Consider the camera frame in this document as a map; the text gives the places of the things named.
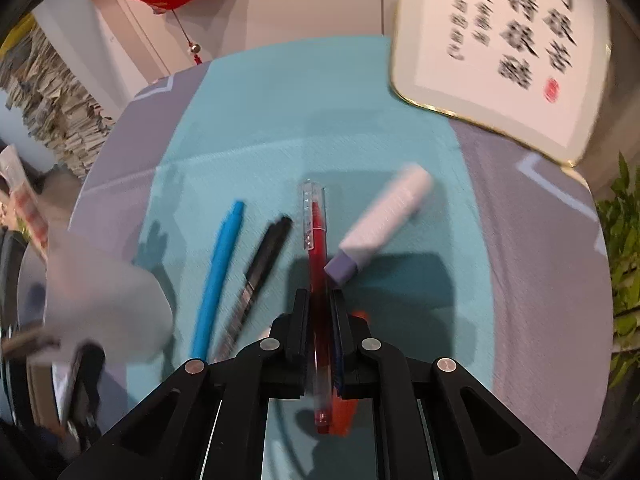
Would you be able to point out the orange marker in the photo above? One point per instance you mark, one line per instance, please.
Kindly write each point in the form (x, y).
(345, 417)

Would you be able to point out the black marker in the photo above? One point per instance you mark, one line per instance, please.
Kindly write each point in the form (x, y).
(262, 255)

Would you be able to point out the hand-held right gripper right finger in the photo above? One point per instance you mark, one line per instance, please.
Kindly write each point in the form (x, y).
(339, 340)

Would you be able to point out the white and purple highlighter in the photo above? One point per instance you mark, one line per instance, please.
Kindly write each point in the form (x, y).
(385, 215)

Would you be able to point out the red pen with clear cap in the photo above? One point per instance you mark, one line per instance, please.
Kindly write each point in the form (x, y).
(317, 240)

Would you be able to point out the green potted plant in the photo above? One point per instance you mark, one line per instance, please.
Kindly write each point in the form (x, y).
(622, 260)

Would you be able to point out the patterned white pen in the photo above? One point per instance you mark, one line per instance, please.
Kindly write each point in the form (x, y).
(22, 195)

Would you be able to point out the framed calligraphy sign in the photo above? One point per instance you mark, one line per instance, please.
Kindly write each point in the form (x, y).
(500, 85)

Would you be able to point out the frosted plastic cup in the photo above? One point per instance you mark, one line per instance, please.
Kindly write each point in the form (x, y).
(110, 305)

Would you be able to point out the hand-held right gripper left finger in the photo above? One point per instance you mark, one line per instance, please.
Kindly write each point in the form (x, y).
(301, 330)

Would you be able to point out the yellow plush toy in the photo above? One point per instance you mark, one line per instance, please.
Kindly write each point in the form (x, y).
(17, 35)

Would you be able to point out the tall stack of papers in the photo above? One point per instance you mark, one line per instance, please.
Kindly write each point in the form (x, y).
(55, 105)

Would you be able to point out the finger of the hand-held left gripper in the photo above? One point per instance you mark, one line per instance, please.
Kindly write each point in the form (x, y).
(87, 385)

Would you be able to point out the blue pen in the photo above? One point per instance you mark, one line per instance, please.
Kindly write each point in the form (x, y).
(215, 280)

